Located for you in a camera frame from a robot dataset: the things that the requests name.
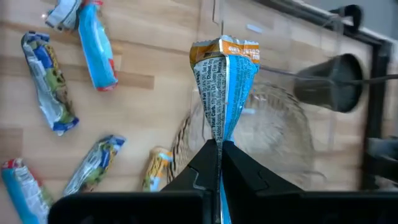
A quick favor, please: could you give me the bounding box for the round woven placemat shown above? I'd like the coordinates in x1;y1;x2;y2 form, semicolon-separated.
167;81;315;191

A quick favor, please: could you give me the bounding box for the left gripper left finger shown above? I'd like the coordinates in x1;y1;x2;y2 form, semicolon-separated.
48;139;220;224

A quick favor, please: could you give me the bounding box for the blue red granola bar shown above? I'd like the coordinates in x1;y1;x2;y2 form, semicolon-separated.
76;0;119;92
0;157;54;224

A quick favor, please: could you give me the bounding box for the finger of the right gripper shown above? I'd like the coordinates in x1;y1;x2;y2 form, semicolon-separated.
369;157;398;187
366;136;398;159

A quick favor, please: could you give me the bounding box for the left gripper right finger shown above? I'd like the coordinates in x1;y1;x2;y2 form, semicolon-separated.
221;140;398;224

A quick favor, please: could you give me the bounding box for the blue green orange granola bar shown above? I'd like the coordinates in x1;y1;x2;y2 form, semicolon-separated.
21;30;80;137
142;146;174;193
189;34;261;224
63;134;126;197

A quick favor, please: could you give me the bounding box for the white silver packet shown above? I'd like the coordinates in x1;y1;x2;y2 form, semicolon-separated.
44;0;82;32

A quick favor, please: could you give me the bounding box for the green plant in black pot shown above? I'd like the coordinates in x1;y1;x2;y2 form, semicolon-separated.
292;52;398;114

